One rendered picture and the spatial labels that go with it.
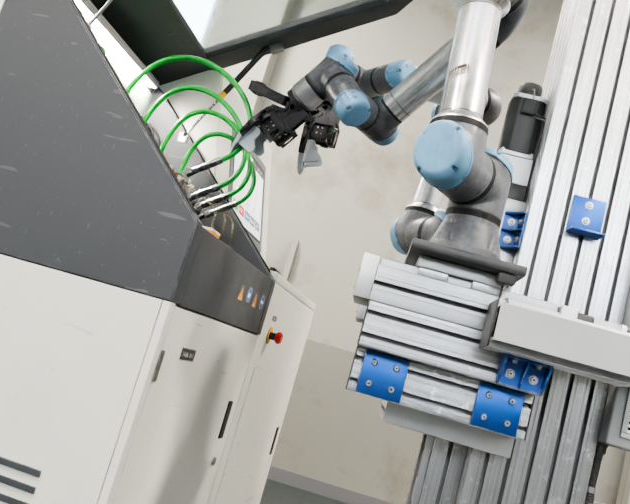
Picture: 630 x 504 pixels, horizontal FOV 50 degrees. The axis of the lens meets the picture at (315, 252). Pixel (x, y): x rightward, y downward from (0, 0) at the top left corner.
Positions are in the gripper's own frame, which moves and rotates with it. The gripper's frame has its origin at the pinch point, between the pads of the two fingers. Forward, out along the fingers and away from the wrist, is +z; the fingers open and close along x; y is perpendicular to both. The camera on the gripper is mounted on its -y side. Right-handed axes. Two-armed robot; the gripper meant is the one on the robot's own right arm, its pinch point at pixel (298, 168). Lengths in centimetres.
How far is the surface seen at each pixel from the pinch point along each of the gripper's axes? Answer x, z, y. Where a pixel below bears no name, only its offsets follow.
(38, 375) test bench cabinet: -47, 64, -24
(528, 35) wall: 277, -209, 53
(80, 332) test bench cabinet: -47, 54, -18
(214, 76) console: 23, -30, -41
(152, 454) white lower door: -32, 74, -3
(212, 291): -27.0, 38.7, -2.9
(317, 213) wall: 267, -49, -53
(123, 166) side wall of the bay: -47, 21, -21
